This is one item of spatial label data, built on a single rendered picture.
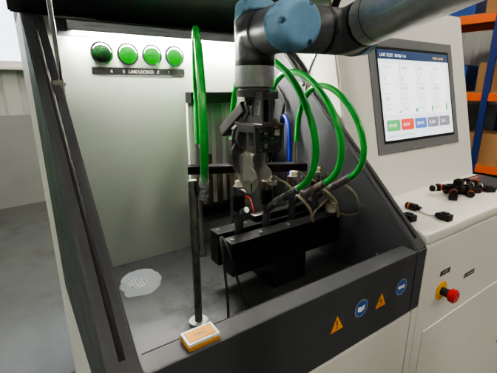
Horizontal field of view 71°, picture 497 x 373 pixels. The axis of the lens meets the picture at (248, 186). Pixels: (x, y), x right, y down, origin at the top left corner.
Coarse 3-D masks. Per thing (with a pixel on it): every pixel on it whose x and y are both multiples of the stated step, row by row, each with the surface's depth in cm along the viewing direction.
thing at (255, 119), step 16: (240, 96) 65; (256, 96) 64; (272, 96) 63; (256, 112) 64; (272, 112) 66; (240, 128) 67; (256, 128) 64; (272, 128) 65; (240, 144) 69; (256, 144) 65; (272, 144) 66
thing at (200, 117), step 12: (192, 36) 72; (192, 48) 77; (192, 60) 80; (192, 72) 83; (204, 72) 55; (204, 84) 54; (204, 96) 53; (204, 108) 53; (204, 120) 53; (204, 132) 53; (204, 144) 54; (204, 156) 55; (204, 168) 56; (204, 180) 59
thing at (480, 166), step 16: (496, 0) 455; (464, 16) 471; (480, 16) 455; (496, 16) 442; (464, 32) 540; (496, 32) 445; (496, 48) 448; (480, 64) 477; (496, 64) 464; (480, 80) 480; (496, 80) 467; (480, 96) 472; (496, 96) 458; (480, 112) 475; (480, 128) 478; (496, 128) 530; (480, 144) 486; (496, 144) 481; (480, 160) 499; (496, 160) 484
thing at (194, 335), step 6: (192, 330) 51; (198, 330) 51; (204, 330) 51; (210, 330) 51; (186, 336) 50; (192, 336) 50; (198, 336) 50; (204, 336) 50; (204, 342) 49; (210, 342) 50; (186, 348) 49; (192, 348) 48; (198, 348) 49
